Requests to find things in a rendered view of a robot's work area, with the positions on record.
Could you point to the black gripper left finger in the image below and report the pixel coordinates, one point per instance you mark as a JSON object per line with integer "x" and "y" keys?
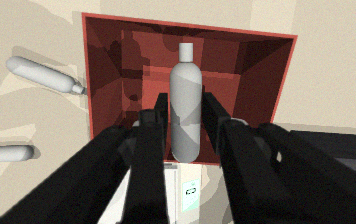
{"x": 79, "y": 191}

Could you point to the grey gas cylinder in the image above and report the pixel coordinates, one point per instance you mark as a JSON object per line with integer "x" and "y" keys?
{"x": 15, "y": 153}
{"x": 43, "y": 75}
{"x": 185, "y": 106}

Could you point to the red open box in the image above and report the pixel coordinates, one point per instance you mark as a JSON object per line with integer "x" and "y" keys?
{"x": 128, "y": 63}

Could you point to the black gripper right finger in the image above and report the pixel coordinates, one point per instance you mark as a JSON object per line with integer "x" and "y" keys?
{"x": 310, "y": 183}

